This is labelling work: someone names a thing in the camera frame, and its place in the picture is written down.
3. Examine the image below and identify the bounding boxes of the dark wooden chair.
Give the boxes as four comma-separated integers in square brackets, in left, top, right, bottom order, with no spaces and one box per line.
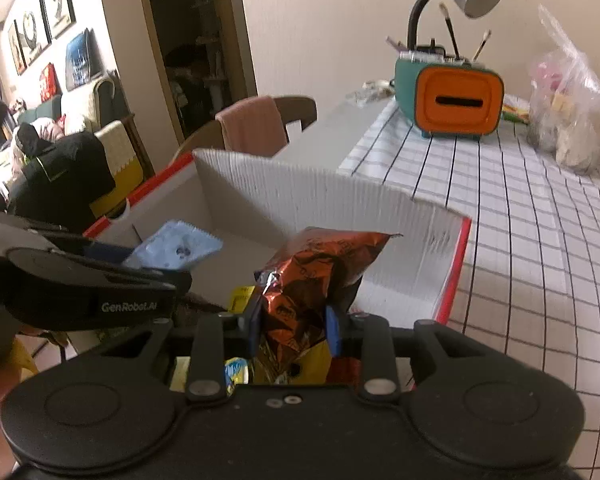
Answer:
[169,95,319,167]

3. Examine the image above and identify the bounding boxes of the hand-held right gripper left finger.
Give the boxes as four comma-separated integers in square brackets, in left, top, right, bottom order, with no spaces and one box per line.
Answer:
[80,293,263,403]

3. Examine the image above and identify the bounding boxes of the colourful leaflets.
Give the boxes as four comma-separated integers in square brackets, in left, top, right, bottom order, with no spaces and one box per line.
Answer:
[500,94,532,125]

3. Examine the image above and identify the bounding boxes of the clear plastic bag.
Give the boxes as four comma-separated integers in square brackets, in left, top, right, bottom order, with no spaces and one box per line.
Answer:
[525,4,600,176]

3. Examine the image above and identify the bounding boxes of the beige armchair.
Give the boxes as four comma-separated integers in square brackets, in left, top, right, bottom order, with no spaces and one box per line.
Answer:
[60,72,154,217]

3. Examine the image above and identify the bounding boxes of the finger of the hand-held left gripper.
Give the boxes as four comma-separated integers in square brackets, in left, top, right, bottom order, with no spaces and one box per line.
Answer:
[0,210,141,267]

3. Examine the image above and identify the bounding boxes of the red cardboard box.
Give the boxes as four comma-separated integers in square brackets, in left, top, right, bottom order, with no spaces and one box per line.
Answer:
[82,147,473,328]

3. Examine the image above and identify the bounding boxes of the thin paintbrush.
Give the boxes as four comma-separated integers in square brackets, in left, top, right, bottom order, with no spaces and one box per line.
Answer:
[439,2,462,59]
[472,29,492,61]

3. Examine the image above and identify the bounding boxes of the light blue snack packet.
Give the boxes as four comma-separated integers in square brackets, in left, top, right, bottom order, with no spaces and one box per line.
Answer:
[122,220,225,272]

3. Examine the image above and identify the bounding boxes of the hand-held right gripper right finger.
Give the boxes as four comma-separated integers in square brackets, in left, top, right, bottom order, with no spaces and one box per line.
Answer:
[325,306,485,403]

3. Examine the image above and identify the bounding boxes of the wooden door frame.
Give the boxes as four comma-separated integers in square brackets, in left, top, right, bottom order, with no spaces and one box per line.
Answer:
[135,0,259,162]

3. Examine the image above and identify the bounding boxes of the blue poster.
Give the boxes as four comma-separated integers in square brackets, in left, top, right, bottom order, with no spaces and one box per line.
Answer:
[65,27,106,92]

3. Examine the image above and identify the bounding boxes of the orange teal tissue box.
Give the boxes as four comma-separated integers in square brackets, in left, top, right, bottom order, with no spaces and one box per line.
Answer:
[394,50,506,145]

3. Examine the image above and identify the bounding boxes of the crumpled clear wrapper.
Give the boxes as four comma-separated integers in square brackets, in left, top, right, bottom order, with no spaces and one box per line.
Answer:
[347,79,397,107]

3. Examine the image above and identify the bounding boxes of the red-brown chip packet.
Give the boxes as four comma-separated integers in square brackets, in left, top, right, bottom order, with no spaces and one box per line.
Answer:
[254,227,405,386]

